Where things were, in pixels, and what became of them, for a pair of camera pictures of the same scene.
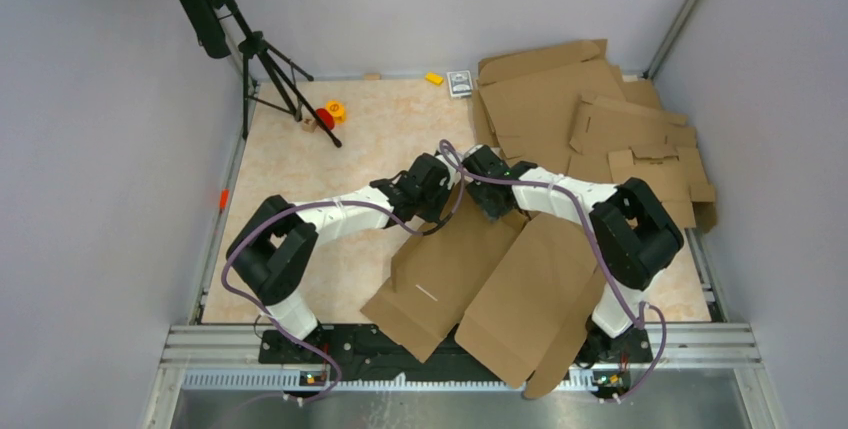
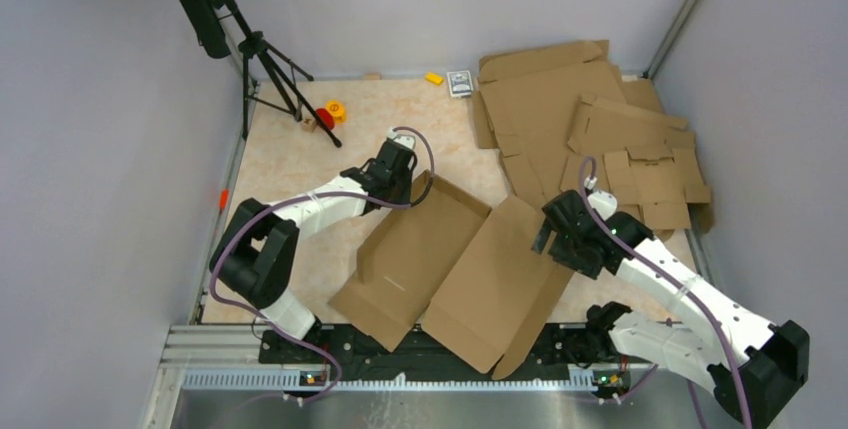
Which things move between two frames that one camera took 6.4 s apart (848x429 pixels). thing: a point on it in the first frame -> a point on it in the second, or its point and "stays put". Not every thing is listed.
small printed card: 460,84 stays put
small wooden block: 309,125 stays put
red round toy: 326,118 stays put
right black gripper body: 479,195 -> 564,250
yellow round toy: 337,110 stays put
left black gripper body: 432,203 -> 401,187
